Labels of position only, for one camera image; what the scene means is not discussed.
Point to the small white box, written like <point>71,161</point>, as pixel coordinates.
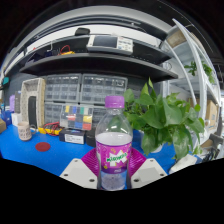
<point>16,119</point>

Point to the green potted plant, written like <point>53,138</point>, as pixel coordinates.
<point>163,121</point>

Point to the black box with white label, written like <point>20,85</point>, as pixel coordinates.
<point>73,136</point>

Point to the purple-labelled clear drink bottle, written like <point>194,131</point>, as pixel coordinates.
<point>113,146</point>

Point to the black flat case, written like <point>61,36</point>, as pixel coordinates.
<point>90,137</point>

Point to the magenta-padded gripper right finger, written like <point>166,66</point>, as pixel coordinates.
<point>150,170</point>

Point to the clear compartment box, colourful parts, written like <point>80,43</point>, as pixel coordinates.
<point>76,117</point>

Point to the black overhead shelf unit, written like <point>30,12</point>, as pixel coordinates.
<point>100,63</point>

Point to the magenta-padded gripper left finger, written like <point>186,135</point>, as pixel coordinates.
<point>76,171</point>

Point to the dark grey tall box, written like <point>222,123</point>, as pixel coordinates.
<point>17,101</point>

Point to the beige patterned mug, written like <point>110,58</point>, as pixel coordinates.
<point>25,131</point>

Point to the white metal shelf rack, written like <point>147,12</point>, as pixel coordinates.
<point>200,76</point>

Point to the blue box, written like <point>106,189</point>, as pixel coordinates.
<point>6,117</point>

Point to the flat round red coaster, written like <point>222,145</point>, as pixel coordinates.
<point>43,147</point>

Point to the purple bag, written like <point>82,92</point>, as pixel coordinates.
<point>12,103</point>

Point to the black rectangular speaker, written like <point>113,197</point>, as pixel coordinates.
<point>32,111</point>

